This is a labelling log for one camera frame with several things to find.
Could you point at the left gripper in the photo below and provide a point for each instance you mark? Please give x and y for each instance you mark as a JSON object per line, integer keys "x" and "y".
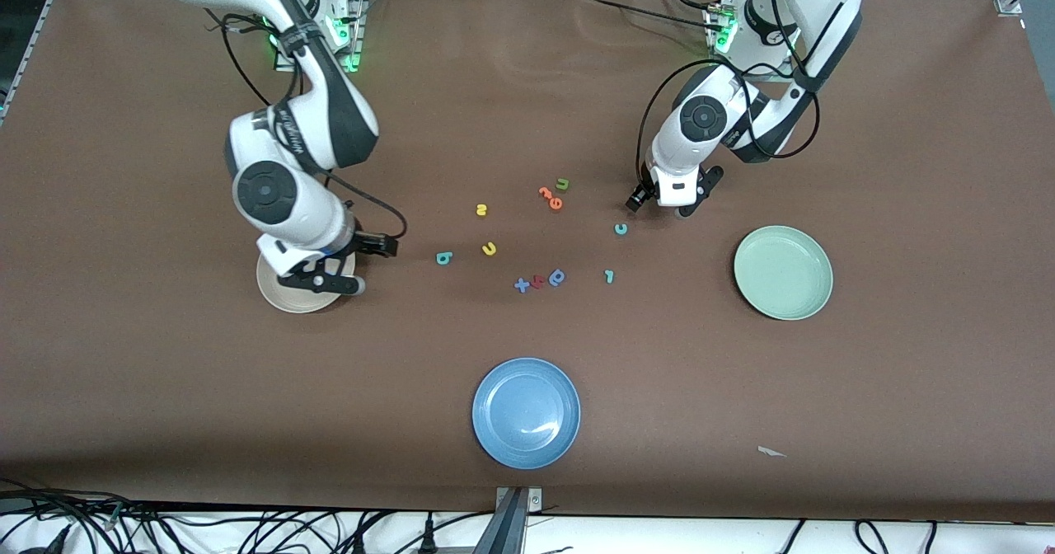
{"x": 640, "y": 197}

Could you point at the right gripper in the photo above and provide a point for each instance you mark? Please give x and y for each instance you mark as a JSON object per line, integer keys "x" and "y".
{"x": 368, "y": 244}

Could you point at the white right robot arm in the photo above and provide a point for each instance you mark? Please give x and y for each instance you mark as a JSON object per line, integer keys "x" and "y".
{"x": 264, "y": 191}

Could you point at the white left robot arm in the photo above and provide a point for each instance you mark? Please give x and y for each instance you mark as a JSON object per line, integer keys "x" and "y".
{"x": 705, "y": 117}

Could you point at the beige brown plate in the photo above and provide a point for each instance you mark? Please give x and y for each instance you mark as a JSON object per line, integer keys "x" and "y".
{"x": 309, "y": 304}

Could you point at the blue letter p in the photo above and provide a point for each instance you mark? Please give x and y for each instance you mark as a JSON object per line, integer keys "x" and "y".
{"x": 557, "y": 281}

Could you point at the brown table cover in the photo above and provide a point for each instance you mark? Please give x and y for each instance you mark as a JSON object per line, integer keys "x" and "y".
{"x": 527, "y": 109}

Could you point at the light green plate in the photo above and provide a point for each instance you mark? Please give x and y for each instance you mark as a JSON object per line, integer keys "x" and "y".
{"x": 783, "y": 274}

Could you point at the blue plate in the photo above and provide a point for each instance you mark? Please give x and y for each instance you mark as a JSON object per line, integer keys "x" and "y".
{"x": 526, "y": 414}

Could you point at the white paper scrap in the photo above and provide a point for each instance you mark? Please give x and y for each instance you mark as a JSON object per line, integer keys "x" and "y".
{"x": 769, "y": 452}

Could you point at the black power plug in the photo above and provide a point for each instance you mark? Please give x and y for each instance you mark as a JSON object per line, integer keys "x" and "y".
{"x": 359, "y": 544}
{"x": 428, "y": 539}

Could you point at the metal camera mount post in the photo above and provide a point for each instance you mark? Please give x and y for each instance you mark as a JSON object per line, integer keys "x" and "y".
{"x": 513, "y": 521}

